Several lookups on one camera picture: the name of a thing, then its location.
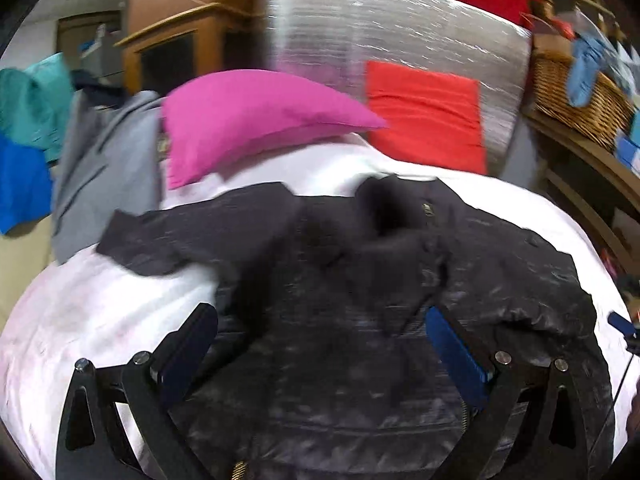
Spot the black puffer jacket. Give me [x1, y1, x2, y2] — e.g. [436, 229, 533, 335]
[98, 176, 614, 479]

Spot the light pink bed blanket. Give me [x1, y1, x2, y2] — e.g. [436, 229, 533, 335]
[1, 134, 639, 479]

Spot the beige sofa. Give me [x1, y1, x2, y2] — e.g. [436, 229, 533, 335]
[0, 216, 54, 328]

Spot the blue garment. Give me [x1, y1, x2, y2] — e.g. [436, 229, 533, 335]
[0, 134, 53, 235]

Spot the grey garment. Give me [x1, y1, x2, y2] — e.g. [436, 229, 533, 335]
[52, 91, 162, 263]

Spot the blue white box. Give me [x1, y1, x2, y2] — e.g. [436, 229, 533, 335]
[615, 133, 640, 177]

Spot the wicker basket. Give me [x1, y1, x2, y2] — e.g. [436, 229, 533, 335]
[533, 50, 634, 152]

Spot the red-orange pillow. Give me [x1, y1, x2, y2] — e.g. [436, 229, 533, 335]
[366, 61, 487, 174]

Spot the teal garment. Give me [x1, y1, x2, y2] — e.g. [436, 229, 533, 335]
[1, 53, 75, 162]

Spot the magenta pillow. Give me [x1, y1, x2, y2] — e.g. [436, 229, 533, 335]
[162, 70, 386, 190]

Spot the light blue cloth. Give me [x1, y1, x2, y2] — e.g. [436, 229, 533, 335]
[565, 36, 606, 108]

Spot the wooden cabinet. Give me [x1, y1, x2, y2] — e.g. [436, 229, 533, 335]
[117, 0, 254, 93]

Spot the silver foil insulation sheet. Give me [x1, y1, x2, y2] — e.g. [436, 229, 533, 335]
[256, 0, 530, 177]

